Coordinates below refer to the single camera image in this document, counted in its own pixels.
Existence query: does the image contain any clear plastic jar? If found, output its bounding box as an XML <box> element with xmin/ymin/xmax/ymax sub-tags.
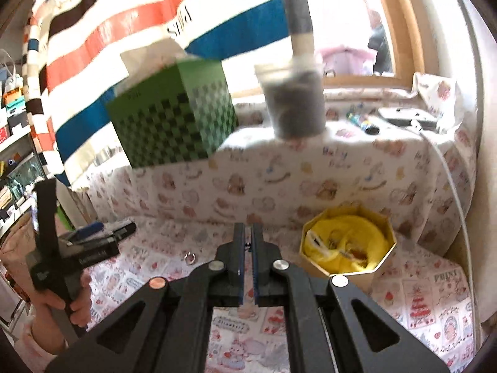
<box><xmin>254</xmin><ymin>56</ymin><xmax>326</xmax><ymax>140</ymax></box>

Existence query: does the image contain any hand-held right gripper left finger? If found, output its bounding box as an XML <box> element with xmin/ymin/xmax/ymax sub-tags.
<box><xmin>47</xmin><ymin>222</ymin><xmax>246</xmax><ymax>373</ymax></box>

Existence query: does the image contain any red beaded jewelry piece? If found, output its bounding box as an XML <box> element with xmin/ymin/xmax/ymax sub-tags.
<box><xmin>345</xmin><ymin>246</ymin><xmax>369</xmax><ymax>263</ymax></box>

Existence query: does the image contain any wooden window frame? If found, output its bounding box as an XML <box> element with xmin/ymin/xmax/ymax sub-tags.
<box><xmin>229</xmin><ymin>0</ymin><xmax>424</xmax><ymax>98</ymax></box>

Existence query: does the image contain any flat black device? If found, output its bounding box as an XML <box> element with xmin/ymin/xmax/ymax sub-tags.
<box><xmin>378</xmin><ymin>107</ymin><xmax>437</xmax><ymax>128</ymax></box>

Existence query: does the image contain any person's left hand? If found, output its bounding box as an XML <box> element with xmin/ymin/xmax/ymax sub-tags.
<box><xmin>31</xmin><ymin>272</ymin><xmax>94</xmax><ymax>343</ymax></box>

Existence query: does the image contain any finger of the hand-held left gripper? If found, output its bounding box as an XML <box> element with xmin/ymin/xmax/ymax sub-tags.
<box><xmin>72</xmin><ymin>220</ymin><xmax>137</xmax><ymax>269</ymax></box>
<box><xmin>66</xmin><ymin>221</ymin><xmax>105</xmax><ymax>245</ymax></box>

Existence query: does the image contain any yellow cloth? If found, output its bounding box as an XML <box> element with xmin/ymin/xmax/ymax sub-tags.
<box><xmin>305</xmin><ymin>214</ymin><xmax>391</xmax><ymax>273</ymax></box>

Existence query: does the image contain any strawberry print tablecloth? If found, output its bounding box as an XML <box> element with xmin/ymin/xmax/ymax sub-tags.
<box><xmin>83</xmin><ymin>218</ymin><xmax>476</xmax><ymax>373</ymax></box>

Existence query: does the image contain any person's left forearm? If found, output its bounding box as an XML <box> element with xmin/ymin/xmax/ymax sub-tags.
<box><xmin>17</xmin><ymin>319</ymin><xmax>68</xmax><ymax>358</ymax></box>

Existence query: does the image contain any cluttered shelf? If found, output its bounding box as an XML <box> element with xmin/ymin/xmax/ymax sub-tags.
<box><xmin>0</xmin><ymin>47</ymin><xmax>51</xmax><ymax>234</ymax></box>

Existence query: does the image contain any gold octagonal box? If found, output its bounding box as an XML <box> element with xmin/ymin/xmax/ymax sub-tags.
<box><xmin>301</xmin><ymin>206</ymin><xmax>397</xmax><ymax>286</ymax></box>

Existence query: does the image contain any dark marker pen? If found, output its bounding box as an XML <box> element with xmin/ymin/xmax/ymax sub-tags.
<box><xmin>347</xmin><ymin>113</ymin><xmax>379</xmax><ymax>135</ymax></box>

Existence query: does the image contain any pink cloth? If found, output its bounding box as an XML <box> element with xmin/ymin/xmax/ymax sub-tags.
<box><xmin>318</xmin><ymin>44</ymin><xmax>375</xmax><ymax>75</ymax></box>

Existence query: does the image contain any striped curtain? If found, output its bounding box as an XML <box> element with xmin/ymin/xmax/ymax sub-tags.
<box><xmin>21</xmin><ymin>0</ymin><xmax>323</xmax><ymax>187</ymax></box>

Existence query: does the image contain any green checkered tissue box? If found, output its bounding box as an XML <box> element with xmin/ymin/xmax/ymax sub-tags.
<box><xmin>106</xmin><ymin>60</ymin><xmax>238</xmax><ymax>168</ymax></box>

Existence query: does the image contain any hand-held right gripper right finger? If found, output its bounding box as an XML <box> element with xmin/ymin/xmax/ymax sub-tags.
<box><xmin>250</xmin><ymin>222</ymin><xmax>451</xmax><ymax>373</ymax></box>

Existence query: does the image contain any bear print cloth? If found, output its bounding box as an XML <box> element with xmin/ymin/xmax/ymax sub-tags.
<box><xmin>74</xmin><ymin>72</ymin><xmax>478</xmax><ymax>249</ymax></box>

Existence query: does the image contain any white tissue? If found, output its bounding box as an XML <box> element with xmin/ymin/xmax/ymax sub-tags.
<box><xmin>120</xmin><ymin>39</ymin><xmax>187</xmax><ymax>86</ymax></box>

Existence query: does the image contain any white cable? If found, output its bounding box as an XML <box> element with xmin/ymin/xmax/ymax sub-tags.
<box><xmin>412</xmin><ymin>120</ymin><xmax>475</xmax><ymax>319</ymax></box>

